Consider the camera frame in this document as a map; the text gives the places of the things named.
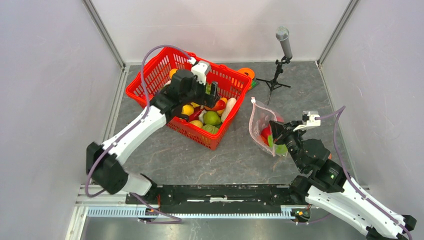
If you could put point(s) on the grey microphone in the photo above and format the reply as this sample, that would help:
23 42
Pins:
282 34

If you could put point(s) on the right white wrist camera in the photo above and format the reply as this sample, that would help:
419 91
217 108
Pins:
310 120

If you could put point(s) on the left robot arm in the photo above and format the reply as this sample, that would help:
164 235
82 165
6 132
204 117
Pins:
106 160

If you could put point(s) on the green toy pepper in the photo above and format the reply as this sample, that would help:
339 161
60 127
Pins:
210 129

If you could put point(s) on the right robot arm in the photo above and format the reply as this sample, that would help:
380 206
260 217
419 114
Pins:
324 184

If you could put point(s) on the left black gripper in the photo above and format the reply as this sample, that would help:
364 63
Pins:
207 99

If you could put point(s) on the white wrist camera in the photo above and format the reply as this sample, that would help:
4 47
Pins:
310 120
200 68

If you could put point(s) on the orange toy carrot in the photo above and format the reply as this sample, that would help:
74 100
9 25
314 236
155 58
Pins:
265 140

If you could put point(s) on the red plastic basket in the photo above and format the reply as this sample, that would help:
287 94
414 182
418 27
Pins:
230 84

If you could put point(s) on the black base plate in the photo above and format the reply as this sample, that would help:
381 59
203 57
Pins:
222 198

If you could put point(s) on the orange toy tangerine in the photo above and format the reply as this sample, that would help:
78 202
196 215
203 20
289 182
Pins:
172 72

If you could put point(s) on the orange red toy mango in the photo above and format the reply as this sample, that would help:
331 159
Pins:
219 105

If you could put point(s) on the aluminium frame rail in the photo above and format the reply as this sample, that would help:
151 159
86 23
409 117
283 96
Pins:
122 217

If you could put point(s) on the black microphone tripod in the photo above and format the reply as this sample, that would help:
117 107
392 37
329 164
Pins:
273 84

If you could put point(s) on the orange round toy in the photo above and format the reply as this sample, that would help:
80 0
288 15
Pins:
248 72

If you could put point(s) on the clear zip top bag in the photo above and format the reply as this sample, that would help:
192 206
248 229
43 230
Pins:
259 119

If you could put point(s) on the white toy radish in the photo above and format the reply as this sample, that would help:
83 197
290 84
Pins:
228 108

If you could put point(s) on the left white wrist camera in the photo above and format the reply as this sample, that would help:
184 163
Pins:
200 68

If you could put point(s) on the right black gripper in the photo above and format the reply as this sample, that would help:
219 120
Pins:
280 130

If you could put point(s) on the red toy apple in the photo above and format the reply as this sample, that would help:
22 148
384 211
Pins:
266 132

